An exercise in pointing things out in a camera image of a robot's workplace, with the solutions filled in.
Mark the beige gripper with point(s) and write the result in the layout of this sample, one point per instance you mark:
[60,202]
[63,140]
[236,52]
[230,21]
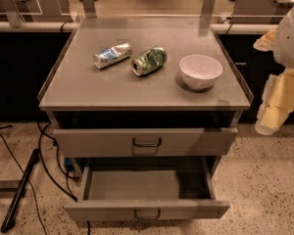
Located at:
[290,39]

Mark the grey drawer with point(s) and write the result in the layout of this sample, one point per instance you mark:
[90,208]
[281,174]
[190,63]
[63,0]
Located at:
[146,189]
[145,142]

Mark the white bowl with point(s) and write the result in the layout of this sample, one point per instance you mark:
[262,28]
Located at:
[199,72]

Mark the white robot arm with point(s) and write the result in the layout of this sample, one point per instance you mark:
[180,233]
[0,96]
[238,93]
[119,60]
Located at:
[286,26]

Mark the green soda can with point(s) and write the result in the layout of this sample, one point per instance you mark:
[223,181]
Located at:
[149,61]

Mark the blue power plug box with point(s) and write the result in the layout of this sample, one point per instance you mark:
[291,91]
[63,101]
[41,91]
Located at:
[68,164]

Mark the grey top drawer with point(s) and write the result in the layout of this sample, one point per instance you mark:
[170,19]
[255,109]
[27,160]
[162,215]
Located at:
[145,142]

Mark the crushed silver blue can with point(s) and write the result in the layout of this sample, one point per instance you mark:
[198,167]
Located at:
[112,55]

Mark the grey metal drawer cabinet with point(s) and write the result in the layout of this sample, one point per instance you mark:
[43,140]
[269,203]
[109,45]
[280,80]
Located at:
[79,96]

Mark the black bar on floor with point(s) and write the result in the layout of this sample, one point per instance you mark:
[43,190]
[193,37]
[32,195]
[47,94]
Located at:
[9,220]

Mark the clear acrylic barrier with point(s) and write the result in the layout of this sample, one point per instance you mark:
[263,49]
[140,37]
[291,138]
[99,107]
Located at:
[217,11]

